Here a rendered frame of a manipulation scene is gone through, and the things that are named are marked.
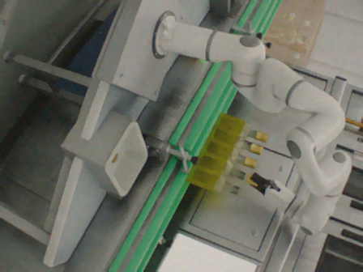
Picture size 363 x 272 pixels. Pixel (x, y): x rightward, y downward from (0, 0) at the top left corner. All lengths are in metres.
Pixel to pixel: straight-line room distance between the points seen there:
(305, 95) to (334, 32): 5.59
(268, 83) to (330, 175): 0.29
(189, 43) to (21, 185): 1.01
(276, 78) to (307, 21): 4.49
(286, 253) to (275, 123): 0.58
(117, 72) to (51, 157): 0.84
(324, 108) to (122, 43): 0.54
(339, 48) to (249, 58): 5.28
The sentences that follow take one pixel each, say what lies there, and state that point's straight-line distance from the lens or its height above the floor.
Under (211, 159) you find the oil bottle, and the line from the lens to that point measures 1.39.
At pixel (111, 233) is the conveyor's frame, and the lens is 1.31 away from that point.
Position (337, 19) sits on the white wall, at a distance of 6.84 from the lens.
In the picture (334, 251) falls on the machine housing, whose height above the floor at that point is 1.56.
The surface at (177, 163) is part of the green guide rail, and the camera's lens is 1.38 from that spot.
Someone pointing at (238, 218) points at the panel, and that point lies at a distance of 1.47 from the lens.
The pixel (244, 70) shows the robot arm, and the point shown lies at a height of 1.08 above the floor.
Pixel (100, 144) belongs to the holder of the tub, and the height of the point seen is 0.79.
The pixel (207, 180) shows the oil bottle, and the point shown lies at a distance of 1.36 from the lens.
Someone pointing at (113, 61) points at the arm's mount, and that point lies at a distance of 1.02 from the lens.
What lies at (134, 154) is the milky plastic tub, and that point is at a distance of 1.32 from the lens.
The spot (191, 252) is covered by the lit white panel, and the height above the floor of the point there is 1.07.
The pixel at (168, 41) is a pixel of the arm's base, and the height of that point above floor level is 0.85.
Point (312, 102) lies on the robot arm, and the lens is 0.99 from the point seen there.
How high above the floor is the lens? 1.32
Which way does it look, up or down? 17 degrees down
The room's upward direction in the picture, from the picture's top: 111 degrees clockwise
